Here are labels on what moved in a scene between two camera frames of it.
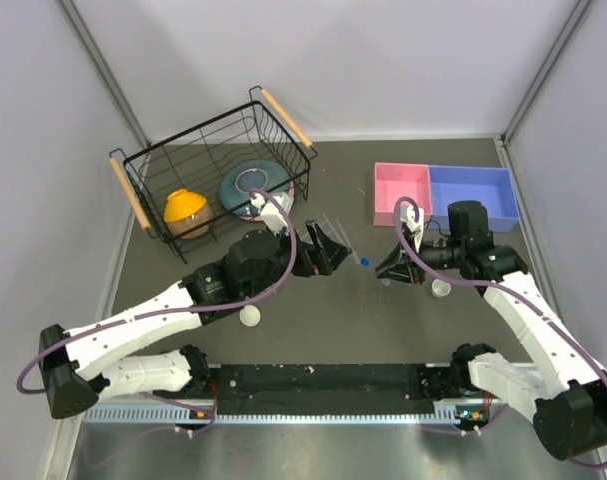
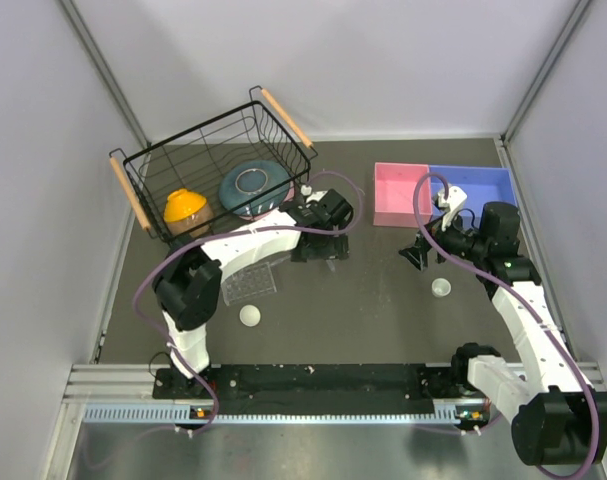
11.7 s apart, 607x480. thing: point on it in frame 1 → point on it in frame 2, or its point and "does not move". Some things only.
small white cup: (440, 288) does not move
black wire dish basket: (185, 187) does not move
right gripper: (401, 273) → (418, 253)
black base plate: (316, 390) does not move
